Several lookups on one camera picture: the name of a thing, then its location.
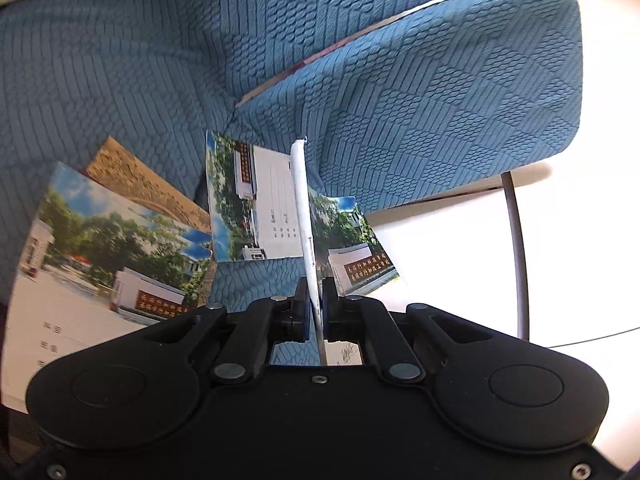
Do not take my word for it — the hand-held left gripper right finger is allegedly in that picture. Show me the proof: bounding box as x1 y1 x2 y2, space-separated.
321 276 493 386

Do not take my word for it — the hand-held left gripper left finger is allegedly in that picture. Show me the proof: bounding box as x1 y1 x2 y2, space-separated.
142 276 309 386

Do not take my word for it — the brown painting cover book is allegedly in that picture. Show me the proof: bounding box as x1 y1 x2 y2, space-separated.
85 136 213 235

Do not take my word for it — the black curved metal bar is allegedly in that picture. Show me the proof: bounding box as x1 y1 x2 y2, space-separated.
501 171 531 341

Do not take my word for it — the blue textured sofa seat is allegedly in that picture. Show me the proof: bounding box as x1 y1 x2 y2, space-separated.
215 0 587 308
0 0 546 306

